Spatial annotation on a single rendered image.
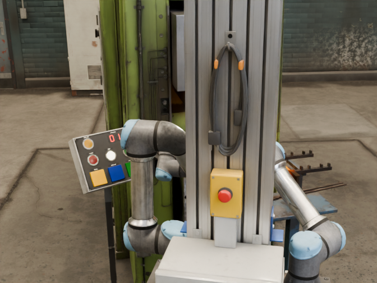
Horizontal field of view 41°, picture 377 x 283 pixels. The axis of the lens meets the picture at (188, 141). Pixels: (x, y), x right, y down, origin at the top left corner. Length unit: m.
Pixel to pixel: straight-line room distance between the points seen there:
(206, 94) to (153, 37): 1.44
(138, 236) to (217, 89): 0.83
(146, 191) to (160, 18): 1.15
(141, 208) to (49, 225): 2.43
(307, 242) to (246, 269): 0.56
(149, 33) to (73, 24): 5.39
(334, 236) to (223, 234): 0.67
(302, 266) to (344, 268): 1.84
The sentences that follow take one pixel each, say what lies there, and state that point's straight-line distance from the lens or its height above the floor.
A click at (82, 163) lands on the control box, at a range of 2.57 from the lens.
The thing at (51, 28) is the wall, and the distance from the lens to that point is 8.87.
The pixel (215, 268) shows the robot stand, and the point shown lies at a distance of 1.43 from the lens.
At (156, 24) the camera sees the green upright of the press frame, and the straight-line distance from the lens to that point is 2.80.
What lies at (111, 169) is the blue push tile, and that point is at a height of 1.03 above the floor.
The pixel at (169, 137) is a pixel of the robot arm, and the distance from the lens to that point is 1.85.
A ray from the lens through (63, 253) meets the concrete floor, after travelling 3.95.
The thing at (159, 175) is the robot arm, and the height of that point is 1.14.
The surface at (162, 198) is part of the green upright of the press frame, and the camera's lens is 3.09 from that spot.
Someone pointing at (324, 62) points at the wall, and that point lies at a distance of 9.23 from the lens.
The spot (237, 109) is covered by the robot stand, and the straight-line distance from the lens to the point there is 1.39.
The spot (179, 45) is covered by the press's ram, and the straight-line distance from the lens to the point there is 2.69.
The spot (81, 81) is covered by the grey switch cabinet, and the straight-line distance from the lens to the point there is 8.28.
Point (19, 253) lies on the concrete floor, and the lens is 4.04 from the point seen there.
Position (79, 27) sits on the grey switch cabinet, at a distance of 8.14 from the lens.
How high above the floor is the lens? 2.02
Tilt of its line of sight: 20 degrees down
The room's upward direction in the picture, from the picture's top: 1 degrees counter-clockwise
